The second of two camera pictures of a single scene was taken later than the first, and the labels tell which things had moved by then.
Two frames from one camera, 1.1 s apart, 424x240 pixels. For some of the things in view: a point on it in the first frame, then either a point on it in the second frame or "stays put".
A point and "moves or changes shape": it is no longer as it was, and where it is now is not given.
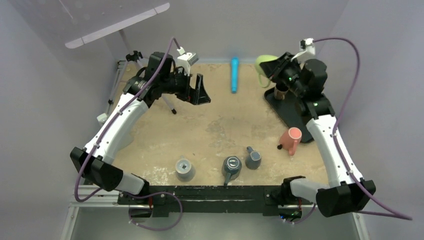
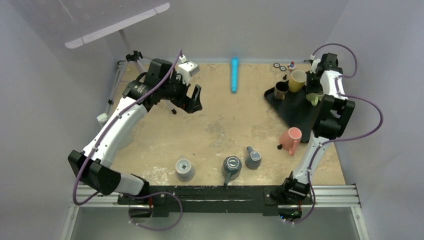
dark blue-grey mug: [231, 169] stays put
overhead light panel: [116, 26] stays put
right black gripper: [273, 67] to [310, 89]
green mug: [260, 71] moves or changes shape
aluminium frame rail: [110, 199] stays put
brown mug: [280, 90] stays put
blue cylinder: [234, 65] stays put
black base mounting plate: [156, 199] stays put
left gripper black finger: [199, 95] to [196, 105]
